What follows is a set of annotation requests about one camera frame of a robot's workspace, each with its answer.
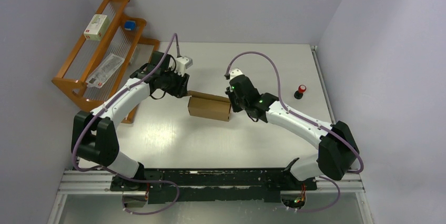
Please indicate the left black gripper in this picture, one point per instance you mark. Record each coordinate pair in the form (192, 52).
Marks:
(181, 90)

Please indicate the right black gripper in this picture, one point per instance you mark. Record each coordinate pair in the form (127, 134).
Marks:
(230, 93)

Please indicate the brown cardboard box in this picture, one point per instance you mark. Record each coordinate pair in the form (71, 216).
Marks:
(209, 106)

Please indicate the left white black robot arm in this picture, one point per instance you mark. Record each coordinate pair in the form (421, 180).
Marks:
(94, 136)

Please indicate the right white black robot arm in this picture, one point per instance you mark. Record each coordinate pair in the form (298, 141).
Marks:
(335, 145)

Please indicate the white green carton box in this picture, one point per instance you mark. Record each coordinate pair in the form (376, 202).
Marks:
(97, 27)

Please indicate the clear plastic bag package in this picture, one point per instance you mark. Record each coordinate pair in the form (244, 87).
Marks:
(104, 71)

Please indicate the blue round object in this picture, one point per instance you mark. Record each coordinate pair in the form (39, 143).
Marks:
(130, 25)

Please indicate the orange wooden rack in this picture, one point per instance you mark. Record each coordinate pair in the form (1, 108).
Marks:
(86, 55)

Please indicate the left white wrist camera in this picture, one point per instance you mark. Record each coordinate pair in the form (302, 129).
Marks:
(182, 63)

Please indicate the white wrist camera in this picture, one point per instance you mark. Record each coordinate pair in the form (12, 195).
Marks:
(182, 63)
(234, 73)

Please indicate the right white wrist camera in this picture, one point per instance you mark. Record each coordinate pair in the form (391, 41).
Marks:
(234, 73)

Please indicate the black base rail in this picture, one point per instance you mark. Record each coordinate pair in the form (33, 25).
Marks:
(188, 185)

